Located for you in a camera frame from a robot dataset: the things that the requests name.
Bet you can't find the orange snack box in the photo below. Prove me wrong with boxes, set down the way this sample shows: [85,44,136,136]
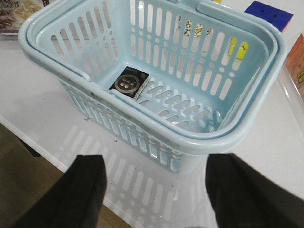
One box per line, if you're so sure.
[285,33,304,100]

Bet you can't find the beige snack bag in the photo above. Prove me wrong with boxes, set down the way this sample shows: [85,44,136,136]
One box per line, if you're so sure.
[0,0,45,33]

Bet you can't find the light blue plastic basket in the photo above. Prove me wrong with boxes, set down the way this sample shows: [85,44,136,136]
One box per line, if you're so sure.
[19,0,287,172]

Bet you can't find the black tissue pack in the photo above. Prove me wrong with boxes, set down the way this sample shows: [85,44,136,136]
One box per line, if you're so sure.
[109,66,150,100]

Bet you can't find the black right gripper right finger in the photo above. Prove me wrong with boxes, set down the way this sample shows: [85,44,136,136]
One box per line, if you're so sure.
[205,153,304,228]

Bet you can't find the blue sponge block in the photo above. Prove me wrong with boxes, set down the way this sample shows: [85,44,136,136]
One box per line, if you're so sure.
[244,0,294,32]

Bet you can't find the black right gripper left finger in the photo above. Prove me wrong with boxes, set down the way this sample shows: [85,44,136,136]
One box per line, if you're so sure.
[12,155,106,228]

